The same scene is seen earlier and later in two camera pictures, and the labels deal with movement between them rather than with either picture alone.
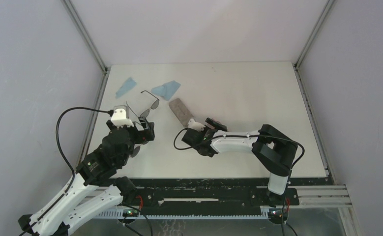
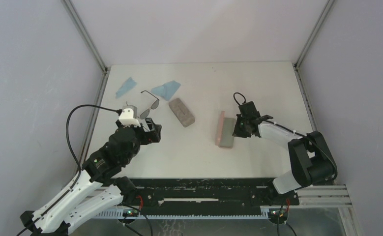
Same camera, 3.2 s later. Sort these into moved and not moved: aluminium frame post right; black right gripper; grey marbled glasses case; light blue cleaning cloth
Moved: black right gripper
Not moved: light blue cleaning cloth; aluminium frame post right; grey marbled glasses case
